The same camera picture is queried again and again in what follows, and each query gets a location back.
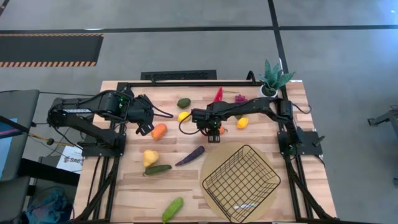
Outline black metal stand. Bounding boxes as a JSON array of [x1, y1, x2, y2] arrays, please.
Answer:
[[368, 105, 398, 139]]

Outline black wire basket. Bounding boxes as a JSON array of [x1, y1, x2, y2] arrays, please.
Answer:
[[201, 144, 282, 223]]

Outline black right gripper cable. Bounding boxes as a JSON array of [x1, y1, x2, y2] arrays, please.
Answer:
[[178, 119, 205, 136]]

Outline dark green cucumber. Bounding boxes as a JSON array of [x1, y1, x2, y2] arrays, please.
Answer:
[[142, 164, 173, 177]]

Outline green plant in white pot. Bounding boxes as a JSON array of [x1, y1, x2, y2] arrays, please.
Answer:
[[258, 58, 296, 98]]

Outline bright yellow lemon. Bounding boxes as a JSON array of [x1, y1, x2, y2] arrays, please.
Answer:
[[177, 111, 192, 123]]

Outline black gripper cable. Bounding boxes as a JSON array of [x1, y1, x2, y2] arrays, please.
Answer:
[[178, 119, 205, 136], [149, 104, 175, 120]]

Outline black hazard-striped floor mat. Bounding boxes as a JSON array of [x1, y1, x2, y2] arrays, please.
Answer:
[[0, 33, 104, 68]]

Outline purple eggplant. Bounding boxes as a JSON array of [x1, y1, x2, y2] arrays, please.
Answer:
[[174, 145, 206, 167]]

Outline deep yellow oval fruit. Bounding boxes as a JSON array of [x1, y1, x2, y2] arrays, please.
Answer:
[[236, 116, 249, 130]]

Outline black floor grate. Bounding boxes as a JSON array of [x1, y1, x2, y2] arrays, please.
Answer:
[[140, 69, 218, 81]]

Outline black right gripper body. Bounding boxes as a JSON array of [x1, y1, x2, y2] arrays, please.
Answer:
[[190, 107, 225, 134]]

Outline blue screen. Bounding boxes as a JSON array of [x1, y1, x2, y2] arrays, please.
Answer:
[[0, 117, 19, 180]]

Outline pale yellow pear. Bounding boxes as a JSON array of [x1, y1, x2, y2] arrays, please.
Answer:
[[142, 149, 160, 168]]

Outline orange mango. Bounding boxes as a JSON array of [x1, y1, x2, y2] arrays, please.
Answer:
[[150, 123, 168, 141]]

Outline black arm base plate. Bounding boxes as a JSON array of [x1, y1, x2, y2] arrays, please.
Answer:
[[81, 133, 127, 158], [277, 130, 324, 156]]

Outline black aluminium table frame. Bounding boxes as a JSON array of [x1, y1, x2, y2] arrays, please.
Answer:
[[72, 80, 338, 224]]

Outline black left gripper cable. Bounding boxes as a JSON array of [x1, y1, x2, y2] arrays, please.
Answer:
[[149, 104, 175, 120]]

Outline blue cloth bag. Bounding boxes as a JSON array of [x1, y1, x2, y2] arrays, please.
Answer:
[[24, 186, 74, 224]]

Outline dark green avocado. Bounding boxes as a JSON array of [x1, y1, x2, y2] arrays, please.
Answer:
[[177, 97, 192, 110]]

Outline black cable loop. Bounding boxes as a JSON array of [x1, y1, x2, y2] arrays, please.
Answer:
[[245, 70, 257, 85]]

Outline white printed paper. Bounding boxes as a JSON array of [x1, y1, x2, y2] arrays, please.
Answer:
[[57, 145, 84, 174]]

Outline yellow floor cable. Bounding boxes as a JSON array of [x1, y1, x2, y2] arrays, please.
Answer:
[[29, 133, 77, 147]]

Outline light green cucumber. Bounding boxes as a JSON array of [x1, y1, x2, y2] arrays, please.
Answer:
[[161, 197, 185, 224]]

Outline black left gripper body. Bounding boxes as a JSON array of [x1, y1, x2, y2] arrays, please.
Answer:
[[127, 94, 155, 125]]

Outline red watermelon slice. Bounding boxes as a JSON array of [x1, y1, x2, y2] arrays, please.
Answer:
[[213, 86, 224, 103]]

